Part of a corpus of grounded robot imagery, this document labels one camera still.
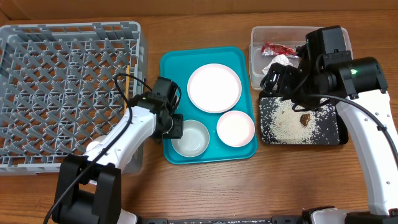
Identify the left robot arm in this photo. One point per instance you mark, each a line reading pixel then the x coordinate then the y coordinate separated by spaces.
pixel 89 186

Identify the black waste tray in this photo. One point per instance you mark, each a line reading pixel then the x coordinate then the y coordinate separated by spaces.
pixel 311 137

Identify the clear plastic bin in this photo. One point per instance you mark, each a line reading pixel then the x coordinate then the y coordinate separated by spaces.
pixel 289 36

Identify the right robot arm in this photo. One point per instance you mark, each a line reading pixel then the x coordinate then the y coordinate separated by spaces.
pixel 358 89

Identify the red candy wrapper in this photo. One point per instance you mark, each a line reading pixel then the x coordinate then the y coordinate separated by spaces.
pixel 277 49

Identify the pink bowl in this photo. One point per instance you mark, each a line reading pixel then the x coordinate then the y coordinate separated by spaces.
pixel 235 128

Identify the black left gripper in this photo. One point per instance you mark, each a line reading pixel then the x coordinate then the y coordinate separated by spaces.
pixel 178 129

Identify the white tissue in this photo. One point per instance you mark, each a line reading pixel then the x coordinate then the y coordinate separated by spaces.
pixel 281 59

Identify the white rice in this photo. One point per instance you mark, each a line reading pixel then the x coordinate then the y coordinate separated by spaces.
pixel 289 124

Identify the teal plastic tray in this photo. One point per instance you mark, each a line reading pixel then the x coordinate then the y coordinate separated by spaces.
pixel 178 66

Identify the white round plate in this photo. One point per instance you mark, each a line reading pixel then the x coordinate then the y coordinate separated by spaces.
pixel 214 88

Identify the grey plastic dish rack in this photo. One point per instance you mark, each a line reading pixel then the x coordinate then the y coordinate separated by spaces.
pixel 62 86

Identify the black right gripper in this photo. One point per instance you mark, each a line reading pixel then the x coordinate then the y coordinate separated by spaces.
pixel 286 73

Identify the grey round bowl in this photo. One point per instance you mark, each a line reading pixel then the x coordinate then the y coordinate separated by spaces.
pixel 194 141

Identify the brown food piece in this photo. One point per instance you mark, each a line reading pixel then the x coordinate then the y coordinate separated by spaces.
pixel 305 119

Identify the wooden chopstick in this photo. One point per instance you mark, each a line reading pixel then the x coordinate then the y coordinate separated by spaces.
pixel 127 71

